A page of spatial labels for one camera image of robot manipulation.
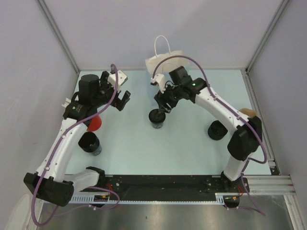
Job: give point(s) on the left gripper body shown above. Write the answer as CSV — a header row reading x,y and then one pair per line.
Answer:
x,y
106,91

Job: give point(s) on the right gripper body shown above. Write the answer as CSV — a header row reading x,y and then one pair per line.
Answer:
x,y
171,95

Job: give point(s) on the black cup lid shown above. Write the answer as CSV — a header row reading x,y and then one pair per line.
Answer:
x,y
156,116

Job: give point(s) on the single black coffee cup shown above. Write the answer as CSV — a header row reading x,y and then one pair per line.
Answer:
x,y
157,126

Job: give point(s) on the light blue paper bag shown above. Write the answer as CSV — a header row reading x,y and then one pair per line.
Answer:
x,y
168,65

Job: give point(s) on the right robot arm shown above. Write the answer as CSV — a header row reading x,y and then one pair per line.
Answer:
x,y
245,131

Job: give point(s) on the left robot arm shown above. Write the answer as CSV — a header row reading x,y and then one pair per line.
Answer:
x,y
49,182

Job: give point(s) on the red straw cup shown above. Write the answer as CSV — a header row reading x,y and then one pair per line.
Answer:
x,y
95,124

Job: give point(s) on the black cup left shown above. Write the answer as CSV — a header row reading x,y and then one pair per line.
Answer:
x,y
90,143

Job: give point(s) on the brown cardboard cup carrier stack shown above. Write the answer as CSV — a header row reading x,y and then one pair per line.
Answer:
x,y
249,112

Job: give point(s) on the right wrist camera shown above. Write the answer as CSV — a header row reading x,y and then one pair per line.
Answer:
x,y
160,80

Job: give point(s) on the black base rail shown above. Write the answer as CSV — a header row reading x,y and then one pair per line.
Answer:
x,y
178,186

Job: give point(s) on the white cable duct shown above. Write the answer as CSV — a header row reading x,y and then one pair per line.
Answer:
x,y
103,198

